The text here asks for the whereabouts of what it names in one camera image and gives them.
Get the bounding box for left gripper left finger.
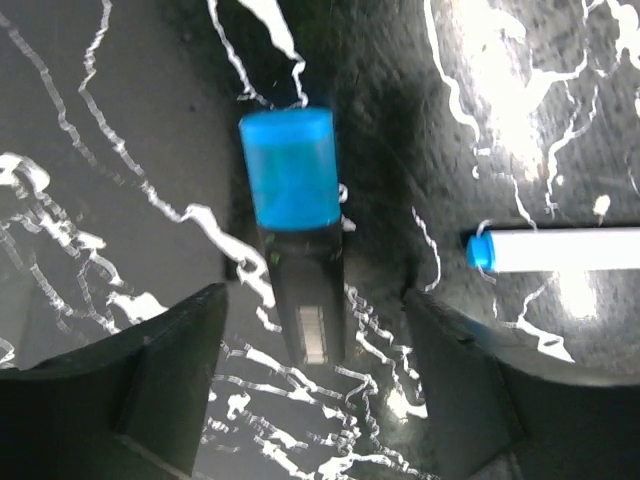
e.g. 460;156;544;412
1;284;228;479

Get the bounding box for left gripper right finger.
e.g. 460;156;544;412
404;289;639;479

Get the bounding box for white marker blue cap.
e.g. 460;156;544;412
466;227;639;273

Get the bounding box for black marker blue cap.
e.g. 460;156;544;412
239;108;346;365

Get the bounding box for black marble pattern mat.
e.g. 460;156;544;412
0;0;640;480

